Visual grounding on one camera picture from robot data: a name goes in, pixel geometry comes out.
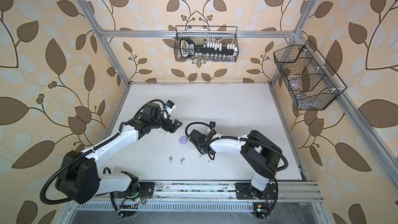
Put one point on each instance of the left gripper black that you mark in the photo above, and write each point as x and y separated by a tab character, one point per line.
168	127

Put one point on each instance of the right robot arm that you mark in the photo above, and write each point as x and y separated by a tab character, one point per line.
265	157

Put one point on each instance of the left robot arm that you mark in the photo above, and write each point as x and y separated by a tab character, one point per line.
79	178

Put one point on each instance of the purple earbud charging case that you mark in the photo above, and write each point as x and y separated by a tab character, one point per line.
183	140

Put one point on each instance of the black tool with white parts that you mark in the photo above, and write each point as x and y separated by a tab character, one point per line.
187	47

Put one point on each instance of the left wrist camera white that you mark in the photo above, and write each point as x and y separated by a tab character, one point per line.
170	106

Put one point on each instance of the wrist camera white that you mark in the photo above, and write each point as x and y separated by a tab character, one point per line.
212	125
170	106

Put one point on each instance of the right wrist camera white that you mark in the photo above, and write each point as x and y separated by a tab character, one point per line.
212	125

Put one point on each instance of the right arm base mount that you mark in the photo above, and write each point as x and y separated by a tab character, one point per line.
256	193

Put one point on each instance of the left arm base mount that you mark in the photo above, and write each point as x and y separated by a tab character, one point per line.
126	203

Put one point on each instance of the black wire basket back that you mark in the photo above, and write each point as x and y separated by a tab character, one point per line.
213	33

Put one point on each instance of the black wire basket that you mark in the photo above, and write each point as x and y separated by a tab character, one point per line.
213	33
311	81

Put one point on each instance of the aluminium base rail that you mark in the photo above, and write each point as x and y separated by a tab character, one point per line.
206	196

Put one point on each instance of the black wire basket right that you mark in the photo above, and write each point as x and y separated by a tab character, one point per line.
311	81

